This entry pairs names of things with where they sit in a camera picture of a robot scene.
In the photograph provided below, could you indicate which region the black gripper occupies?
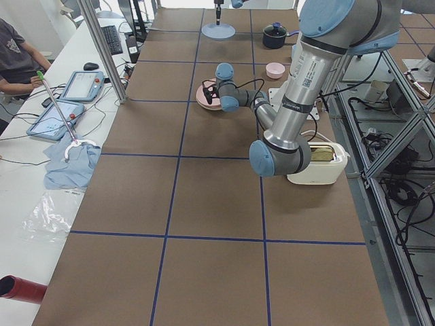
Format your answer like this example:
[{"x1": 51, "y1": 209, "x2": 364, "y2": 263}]
[
  {"x1": 214, "y1": 0, "x2": 224, "y2": 26},
  {"x1": 207, "y1": 86, "x2": 219, "y2": 99}
]

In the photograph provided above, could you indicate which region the pink plate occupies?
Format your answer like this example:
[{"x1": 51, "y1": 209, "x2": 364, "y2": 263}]
[{"x1": 196, "y1": 78, "x2": 222, "y2": 111}]

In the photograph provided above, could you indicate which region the blue plate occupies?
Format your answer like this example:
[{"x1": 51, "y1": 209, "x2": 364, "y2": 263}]
[{"x1": 201, "y1": 23, "x2": 236, "y2": 41}]

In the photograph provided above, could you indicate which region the dark blue pot with lid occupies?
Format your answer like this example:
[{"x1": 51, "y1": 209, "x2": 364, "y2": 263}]
[{"x1": 262, "y1": 22, "x2": 299, "y2": 50}]

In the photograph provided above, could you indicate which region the pink bowl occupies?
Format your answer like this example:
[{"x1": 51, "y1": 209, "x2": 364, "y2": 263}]
[{"x1": 266, "y1": 62, "x2": 285, "y2": 79}]

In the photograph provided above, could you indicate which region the black keyboard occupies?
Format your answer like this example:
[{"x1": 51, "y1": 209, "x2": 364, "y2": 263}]
[{"x1": 101, "y1": 25, "x2": 123, "y2": 55}]

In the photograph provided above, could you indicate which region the black computer mouse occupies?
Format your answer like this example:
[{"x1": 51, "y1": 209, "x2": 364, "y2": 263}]
[{"x1": 83, "y1": 62, "x2": 99, "y2": 71}]

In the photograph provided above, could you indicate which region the far teach pendant tablet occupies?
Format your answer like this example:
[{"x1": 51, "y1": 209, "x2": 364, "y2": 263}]
[{"x1": 60, "y1": 71, "x2": 105, "y2": 103}]

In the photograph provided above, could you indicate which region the teach pendant tablet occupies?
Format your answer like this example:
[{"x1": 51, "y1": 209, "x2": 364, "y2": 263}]
[
  {"x1": 60, "y1": 71, "x2": 105, "y2": 103},
  {"x1": 27, "y1": 100, "x2": 85, "y2": 141}
]

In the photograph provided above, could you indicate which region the cream toaster with bread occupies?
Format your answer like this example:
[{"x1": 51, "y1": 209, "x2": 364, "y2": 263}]
[{"x1": 287, "y1": 133, "x2": 350, "y2": 185}]

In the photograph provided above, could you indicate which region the grabber stick with green tip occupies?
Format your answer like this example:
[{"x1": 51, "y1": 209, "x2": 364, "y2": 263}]
[{"x1": 35, "y1": 70, "x2": 98, "y2": 161}]

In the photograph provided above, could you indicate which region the light blue cloth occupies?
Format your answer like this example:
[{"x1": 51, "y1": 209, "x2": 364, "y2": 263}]
[{"x1": 43, "y1": 134, "x2": 101, "y2": 189}]

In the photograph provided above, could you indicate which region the near teach pendant tablet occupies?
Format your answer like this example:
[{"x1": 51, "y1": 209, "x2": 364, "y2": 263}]
[{"x1": 27, "y1": 100, "x2": 85, "y2": 141}]

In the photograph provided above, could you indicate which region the seated person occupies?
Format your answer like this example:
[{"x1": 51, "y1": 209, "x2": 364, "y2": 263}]
[{"x1": 1, "y1": 19, "x2": 51, "y2": 99}]

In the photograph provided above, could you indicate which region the clear plastic bag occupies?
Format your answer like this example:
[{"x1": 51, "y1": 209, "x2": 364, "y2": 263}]
[{"x1": 20, "y1": 189, "x2": 84, "y2": 243}]

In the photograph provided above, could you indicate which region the red cylinder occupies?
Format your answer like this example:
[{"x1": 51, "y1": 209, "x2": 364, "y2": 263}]
[{"x1": 1, "y1": 275, "x2": 47, "y2": 304}]

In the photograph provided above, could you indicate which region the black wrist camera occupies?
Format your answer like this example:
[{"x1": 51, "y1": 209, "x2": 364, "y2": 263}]
[{"x1": 201, "y1": 79, "x2": 218, "y2": 105}]

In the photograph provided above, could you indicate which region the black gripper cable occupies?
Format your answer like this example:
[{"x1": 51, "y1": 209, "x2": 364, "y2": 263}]
[{"x1": 234, "y1": 78, "x2": 266, "y2": 103}]

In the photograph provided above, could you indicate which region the aluminium frame post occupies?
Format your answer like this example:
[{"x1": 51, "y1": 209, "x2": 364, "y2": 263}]
[{"x1": 77, "y1": 0, "x2": 127, "y2": 104}]

